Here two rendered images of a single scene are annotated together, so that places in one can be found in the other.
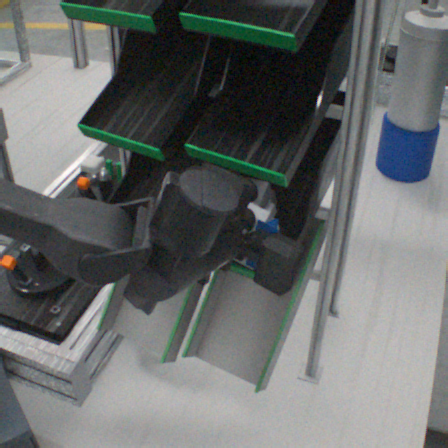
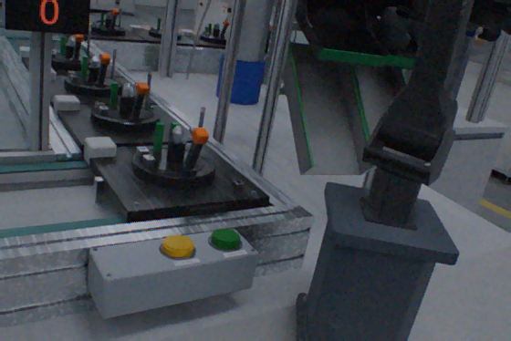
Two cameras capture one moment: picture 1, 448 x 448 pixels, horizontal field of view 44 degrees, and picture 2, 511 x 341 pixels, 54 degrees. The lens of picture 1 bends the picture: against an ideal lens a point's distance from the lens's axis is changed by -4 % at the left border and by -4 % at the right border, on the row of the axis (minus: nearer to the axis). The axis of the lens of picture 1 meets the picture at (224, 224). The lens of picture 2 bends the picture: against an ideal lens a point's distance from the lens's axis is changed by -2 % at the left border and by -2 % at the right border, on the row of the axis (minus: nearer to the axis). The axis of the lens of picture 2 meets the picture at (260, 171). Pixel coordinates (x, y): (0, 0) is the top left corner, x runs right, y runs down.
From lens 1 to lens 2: 1.04 m
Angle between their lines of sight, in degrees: 51
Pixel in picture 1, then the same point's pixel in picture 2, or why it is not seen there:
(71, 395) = (300, 252)
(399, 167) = (248, 92)
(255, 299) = (375, 114)
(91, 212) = not seen: outside the picture
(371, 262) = not seen: hidden behind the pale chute
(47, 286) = (209, 169)
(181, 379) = (320, 222)
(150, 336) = (335, 164)
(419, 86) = (261, 24)
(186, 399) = not seen: hidden behind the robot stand
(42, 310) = (224, 190)
